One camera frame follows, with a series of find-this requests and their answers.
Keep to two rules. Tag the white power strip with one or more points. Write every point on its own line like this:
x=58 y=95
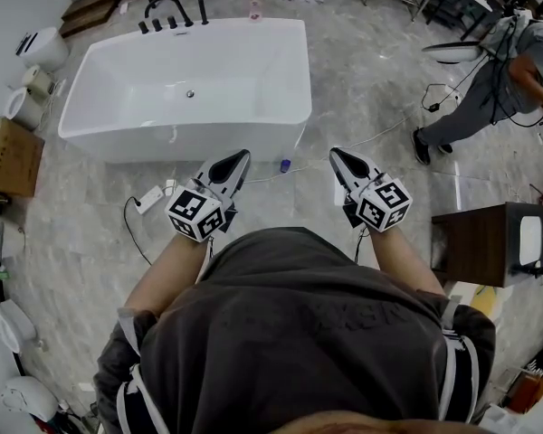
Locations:
x=150 y=199

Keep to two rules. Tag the black hand shower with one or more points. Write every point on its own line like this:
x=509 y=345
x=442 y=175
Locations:
x=203 y=12

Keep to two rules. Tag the white toilet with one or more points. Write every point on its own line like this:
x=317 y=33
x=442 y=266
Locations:
x=47 y=50

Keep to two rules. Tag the large white tub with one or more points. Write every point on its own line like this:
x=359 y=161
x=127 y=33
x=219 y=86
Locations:
x=185 y=61

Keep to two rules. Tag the large brown cardboard box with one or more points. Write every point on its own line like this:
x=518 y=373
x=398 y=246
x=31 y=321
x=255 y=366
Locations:
x=13 y=156

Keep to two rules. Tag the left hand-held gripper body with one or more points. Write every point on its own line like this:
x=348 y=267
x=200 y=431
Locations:
x=194 y=213

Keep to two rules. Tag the clear soap bottle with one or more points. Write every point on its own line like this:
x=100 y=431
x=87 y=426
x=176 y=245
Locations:
x=255 y=7

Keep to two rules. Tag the black faucet knob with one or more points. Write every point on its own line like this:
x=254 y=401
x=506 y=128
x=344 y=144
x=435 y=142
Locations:
x=143 y=27
x=173 y=22
x=157 y=24

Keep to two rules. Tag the person's dark grey shirt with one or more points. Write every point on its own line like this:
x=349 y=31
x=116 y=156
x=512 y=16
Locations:
x=298 y=333

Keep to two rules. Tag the black power adapter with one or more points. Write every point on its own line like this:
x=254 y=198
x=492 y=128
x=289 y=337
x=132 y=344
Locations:
x=433 y=106

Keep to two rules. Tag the white plug adapter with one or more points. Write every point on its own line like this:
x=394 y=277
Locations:
x=170 y=187

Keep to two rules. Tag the white round appliance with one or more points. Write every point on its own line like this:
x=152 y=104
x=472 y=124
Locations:
x=29 y=400

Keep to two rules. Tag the small blue bottle cap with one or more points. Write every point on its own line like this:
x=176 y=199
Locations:
x=286 y=165

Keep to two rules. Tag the white urinal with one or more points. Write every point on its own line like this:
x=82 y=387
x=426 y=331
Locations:
x=22 y=109

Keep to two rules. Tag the person's left forearm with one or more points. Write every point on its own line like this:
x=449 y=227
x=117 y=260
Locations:
x=163 y=274

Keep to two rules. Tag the small retro television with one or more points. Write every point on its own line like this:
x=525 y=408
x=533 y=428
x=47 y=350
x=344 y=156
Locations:
x=531 y=240

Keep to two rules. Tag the person's right forearm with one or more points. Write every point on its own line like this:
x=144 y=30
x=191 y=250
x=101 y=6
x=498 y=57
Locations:
x=402 y=260

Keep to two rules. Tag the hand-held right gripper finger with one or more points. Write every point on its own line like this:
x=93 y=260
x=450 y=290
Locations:
x=366 y=166
x=345 y=176

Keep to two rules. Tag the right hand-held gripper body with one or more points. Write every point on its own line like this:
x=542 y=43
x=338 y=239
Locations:
x=382 y=206

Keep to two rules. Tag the wooden steps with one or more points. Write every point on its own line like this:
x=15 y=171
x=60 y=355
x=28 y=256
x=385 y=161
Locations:
x=90 y=14

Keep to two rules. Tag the dark wooden cabinet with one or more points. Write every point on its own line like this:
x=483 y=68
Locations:
x=470 y=242

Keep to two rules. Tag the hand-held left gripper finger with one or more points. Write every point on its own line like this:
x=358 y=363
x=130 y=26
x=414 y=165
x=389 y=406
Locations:
x=237 y=176
x=219 y=164

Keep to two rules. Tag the oval wash basin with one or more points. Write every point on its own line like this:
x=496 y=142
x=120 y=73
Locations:
x=452 y=53

